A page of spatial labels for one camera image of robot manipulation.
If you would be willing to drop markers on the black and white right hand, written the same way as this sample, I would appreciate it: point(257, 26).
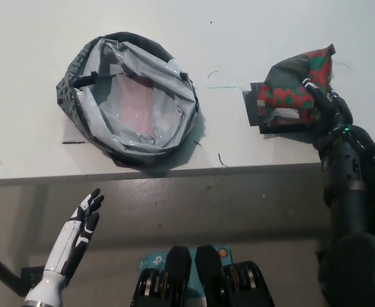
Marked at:
point(334, 121)

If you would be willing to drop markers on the white and black left hand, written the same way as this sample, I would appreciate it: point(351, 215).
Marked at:
point(65, 249)

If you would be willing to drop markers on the red green coffee bean bag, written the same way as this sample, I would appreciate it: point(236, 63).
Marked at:
point(286, 96)

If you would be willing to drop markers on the black plastic bag grey lining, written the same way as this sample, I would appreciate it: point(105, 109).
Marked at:
point(171, 89)

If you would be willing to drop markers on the black ribbed robot body blocks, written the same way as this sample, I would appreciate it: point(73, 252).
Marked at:
point(180, 272)

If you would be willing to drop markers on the black tape patch on table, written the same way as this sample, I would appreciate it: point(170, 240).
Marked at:
point(251, 105)

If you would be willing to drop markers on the teal router box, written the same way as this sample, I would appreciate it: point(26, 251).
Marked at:
point(155, 260)

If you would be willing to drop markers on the short black tape strip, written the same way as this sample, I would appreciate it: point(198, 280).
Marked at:
point(73, 142)

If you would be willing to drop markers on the pink paper sheet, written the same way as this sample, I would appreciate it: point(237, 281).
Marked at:
point(136, 105)

